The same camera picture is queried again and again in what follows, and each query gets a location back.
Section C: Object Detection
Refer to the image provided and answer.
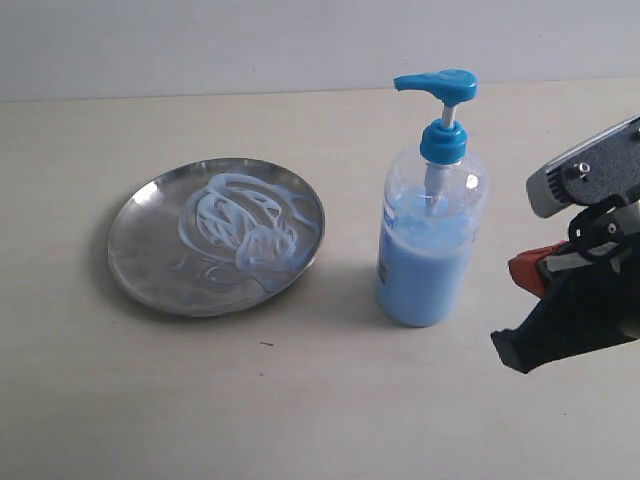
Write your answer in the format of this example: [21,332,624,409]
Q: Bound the clear pump bottle blue lotion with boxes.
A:
[375,69,489,327]

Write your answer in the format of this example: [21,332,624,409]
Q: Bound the round steel plate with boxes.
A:
[106,157,325,318]

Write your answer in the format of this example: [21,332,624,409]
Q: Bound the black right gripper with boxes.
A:
[490,199,639,374]

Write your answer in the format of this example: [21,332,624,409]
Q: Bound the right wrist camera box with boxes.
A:
[526,115,639,218]

